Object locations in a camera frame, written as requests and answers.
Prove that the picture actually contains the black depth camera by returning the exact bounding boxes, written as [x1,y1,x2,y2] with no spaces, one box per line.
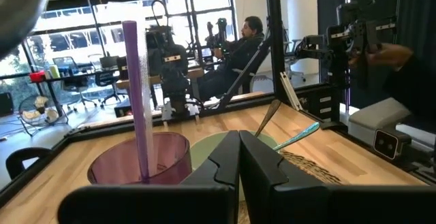
[373,127,413,161]

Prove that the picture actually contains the floor fan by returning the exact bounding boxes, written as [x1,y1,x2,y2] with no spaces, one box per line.
[17,94,69,137]

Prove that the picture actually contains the iridescent metal spoon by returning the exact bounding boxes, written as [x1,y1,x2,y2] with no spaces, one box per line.
[272,121,321,152]

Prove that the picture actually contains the black table clamp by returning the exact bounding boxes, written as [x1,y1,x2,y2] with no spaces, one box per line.
[5,147,52,180]

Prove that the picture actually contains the round green plate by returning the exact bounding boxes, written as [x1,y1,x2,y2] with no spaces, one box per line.
[189,130,279,170]

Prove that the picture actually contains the dark metal fork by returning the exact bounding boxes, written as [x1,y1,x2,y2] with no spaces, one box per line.
[254,99,282,138]

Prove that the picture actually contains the silver aluminium bracket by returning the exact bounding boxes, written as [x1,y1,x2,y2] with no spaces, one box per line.
[279,71,303,112]

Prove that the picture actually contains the grey office chair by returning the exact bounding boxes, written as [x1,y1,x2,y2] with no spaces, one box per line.
[284,38,307,82]

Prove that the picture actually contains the black curtain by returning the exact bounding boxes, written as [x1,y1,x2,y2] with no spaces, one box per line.
[316,0,436,109]

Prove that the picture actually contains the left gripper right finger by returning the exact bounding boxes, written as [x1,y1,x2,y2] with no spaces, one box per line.
[239,130,436,224]

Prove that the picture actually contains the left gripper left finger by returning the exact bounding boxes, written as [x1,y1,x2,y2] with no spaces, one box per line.
[57,130,240,224]

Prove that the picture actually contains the black office chair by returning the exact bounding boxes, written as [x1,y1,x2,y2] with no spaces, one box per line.
[52,56,98,111]
[95,70,127,108]

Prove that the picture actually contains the red box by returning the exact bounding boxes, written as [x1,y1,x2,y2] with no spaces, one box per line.
[29,70,47,83]

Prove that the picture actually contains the black drawer box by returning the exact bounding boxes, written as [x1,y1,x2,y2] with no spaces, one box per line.
[296,84,341,123]

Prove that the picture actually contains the purple drinking straw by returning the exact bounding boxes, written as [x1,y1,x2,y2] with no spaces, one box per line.
[121,20,151,184]

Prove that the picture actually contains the purple translucent plastic cup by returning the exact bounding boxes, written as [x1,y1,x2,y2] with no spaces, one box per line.
[87,131,193,186]

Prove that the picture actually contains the person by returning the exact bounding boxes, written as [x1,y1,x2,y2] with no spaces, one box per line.
[199,15,270,102]
[383,54,436,125]

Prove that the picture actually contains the person's hand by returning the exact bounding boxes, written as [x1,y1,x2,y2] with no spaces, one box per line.
[367,43,415,69]

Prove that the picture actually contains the round woven straw placemat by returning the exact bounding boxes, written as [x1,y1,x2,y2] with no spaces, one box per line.
[237,150,345,224]

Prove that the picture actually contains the black desk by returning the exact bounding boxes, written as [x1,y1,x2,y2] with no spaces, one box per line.
[29,67,120,116]

